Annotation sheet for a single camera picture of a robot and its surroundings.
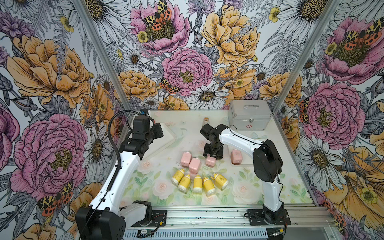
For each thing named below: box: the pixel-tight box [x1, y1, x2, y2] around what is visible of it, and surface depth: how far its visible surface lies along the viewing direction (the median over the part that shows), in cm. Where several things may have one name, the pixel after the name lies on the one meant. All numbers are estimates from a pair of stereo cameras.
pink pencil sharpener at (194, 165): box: [188, 157, 201, 175], surface depth 87 cm
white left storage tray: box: [141, 122, 177, 161], surface depth 101 cm
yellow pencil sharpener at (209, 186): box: [203, 177, 216, 196], surface depth 79 cm
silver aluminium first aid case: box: [228, 99, 273, 131], surface depth 105 cm
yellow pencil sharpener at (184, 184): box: [178, 174, 191, 193], surface depth 80 cm
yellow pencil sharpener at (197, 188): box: [193, 174, 203, 194], surface depth 80 cm
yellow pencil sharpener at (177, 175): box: [171, 168, 185, 186], surface depth 82 cm
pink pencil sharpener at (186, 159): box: [181, 151, 192, 167], surface depth 90 cm
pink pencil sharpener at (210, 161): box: [205, 156, 217, 168], surface depth 89 cm
